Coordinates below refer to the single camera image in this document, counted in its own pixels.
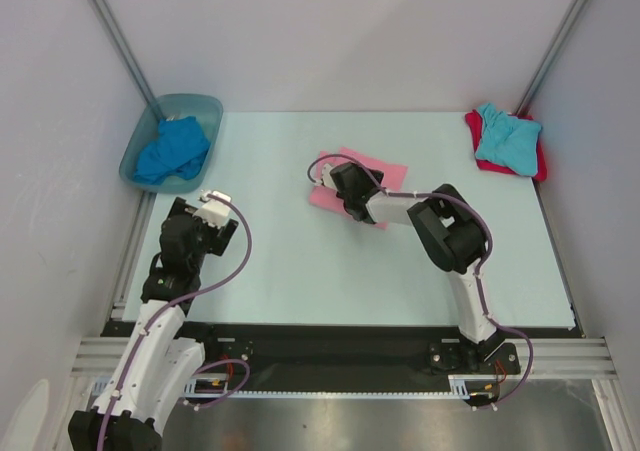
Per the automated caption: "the slotted cable duct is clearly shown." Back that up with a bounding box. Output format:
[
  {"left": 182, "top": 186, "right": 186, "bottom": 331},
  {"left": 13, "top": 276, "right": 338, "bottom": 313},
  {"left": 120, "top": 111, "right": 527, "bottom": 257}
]
[
  {"left": 91, "top": 376, "right": 228, "bottom": 399},
  {"left": 449, "top": 375, "right": 503, "bottom": 401}
]

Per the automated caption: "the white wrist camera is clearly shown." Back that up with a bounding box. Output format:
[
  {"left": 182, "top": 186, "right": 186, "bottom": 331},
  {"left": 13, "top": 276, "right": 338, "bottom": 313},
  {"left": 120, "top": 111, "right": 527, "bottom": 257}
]
[
  {"left": 194, "top": 190, "right": 232, "bottom": 228},
  {"left": 315, "top": 164, "right": 337, "bottom": 191}
]

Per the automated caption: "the left aluminium corner post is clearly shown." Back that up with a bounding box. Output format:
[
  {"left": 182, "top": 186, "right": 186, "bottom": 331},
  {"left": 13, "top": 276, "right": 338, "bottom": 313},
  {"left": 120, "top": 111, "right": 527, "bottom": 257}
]
[{"left": 87, "top": 0, "right": 156, "bottom": 105}]

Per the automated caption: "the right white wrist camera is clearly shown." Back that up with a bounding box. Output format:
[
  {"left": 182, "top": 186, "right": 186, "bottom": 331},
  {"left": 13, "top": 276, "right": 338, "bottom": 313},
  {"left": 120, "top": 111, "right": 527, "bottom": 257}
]
[{"left": 315, "top": 164, "right": 337, "bottom": 191}]

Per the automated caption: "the teal plastic bin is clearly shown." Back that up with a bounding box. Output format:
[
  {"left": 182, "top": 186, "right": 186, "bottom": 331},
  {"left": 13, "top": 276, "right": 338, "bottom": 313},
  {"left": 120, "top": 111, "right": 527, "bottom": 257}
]
[{"left": 119, "top": 93, "right": 223, "bottom": 194}]

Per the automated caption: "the teal folded t shirt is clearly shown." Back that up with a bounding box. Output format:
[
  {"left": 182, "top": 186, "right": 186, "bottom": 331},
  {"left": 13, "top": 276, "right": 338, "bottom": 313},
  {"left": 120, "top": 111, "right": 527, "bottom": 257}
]
[{"left": 475, "top": 103, "right": 542, "bottom": 177}]

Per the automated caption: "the blue crumpled t shirt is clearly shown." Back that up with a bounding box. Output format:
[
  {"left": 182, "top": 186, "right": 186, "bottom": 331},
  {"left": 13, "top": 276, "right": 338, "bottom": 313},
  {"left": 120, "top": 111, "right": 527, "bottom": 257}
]
[{"left": 133, "top": 116, "right": 211, "bottom": 185}]

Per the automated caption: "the right aluminium corner post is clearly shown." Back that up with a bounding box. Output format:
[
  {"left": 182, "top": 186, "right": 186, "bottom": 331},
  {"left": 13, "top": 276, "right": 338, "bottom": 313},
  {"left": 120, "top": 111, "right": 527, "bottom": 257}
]
[{"left": 514, "top": 0, "right": 591, "bottom": 116}]

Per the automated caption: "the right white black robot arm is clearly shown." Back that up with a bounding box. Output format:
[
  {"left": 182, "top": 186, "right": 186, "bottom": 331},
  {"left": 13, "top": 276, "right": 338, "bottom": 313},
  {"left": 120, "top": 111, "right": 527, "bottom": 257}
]
[{"left": 320, "top": 161, "right": 501, "bottom": 372}]

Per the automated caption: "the pink t shirt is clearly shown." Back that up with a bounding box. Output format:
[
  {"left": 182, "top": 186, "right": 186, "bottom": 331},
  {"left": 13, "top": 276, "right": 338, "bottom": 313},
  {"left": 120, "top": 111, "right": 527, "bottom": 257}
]
[{"left": 309, "top": 147, "right": 411, "bottom": 229}]

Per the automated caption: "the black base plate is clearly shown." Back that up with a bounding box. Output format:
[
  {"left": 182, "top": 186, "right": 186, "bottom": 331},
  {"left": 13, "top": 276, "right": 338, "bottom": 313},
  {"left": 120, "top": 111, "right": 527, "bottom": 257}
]
[{"left": 176, "top": 322, "right": 527, "bottom": 393}]

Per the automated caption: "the right slotted cable duct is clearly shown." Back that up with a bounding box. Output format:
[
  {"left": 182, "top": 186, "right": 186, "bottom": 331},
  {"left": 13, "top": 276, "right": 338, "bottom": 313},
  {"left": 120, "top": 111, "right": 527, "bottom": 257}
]
[{"left": 449, "top": 375, "right": 503, "bottom": 401}]

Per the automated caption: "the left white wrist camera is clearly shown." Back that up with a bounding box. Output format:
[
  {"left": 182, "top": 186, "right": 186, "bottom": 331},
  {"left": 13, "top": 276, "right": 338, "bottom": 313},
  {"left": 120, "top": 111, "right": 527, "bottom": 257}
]
[{"left": 194, "top": 190, "right": 232, "bottom": 228}]

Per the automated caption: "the red folded t shirt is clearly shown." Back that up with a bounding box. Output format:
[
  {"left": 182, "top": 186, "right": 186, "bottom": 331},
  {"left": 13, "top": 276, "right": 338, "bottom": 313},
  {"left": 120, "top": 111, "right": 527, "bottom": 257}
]
[{"left": 464, "top": 110, "right": 548, "bottom": 182}]

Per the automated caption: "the aluminium corner post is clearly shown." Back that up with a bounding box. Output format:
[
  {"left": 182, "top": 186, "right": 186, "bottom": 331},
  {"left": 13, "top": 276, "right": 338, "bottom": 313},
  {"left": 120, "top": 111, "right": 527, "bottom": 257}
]
[
  {"left": 514, "top": 0, "right": 591, "bottom": 116},
  {"left": 87, "top": 0, "right": 156, "bottom": 105}
]

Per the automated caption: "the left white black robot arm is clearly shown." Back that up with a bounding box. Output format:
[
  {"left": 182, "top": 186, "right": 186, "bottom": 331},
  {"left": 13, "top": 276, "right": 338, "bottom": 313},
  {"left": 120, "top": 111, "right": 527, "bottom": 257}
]
[{"left": 68, "top": 191, "right": 246, "bottom": 450}]

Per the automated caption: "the front aluminium rail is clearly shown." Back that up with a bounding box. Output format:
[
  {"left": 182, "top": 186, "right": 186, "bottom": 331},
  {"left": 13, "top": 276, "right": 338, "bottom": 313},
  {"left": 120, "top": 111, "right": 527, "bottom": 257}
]
[{"left": 70, "top": 337, "right": 618, "bottom": 380}]

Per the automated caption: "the left slotted cable duct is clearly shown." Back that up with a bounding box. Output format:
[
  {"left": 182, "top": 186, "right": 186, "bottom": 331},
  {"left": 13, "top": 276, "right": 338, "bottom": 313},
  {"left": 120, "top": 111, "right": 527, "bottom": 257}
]
[{"left": 91, "top": 376, "right": 228, "bottom": 399}]

